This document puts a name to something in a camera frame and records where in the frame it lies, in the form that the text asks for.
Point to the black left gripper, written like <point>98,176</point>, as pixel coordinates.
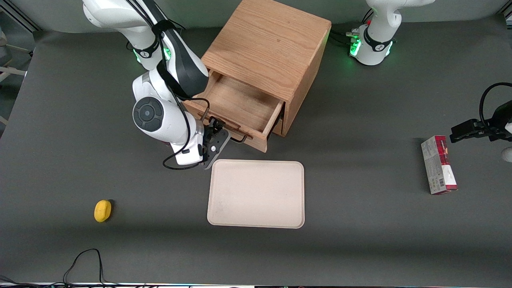
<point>500,121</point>

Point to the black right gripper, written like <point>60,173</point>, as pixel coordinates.
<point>210,130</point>

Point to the wooden drawer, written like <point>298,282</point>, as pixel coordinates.
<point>244,104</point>

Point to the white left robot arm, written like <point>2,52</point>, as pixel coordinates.
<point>376,44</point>

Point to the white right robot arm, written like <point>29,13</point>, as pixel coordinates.
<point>160,108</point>

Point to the wooden drawer cabinet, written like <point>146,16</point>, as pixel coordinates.
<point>268,44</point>

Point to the red and grey carton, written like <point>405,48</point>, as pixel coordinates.
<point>438,166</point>

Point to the white rectangular tray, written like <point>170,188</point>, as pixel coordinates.
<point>256,194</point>

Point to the yellow lemon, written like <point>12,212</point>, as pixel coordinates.
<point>102,210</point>

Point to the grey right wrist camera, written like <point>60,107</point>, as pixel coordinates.
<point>222,140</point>

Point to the aluminium frame rail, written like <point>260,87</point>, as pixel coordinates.
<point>20,18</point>

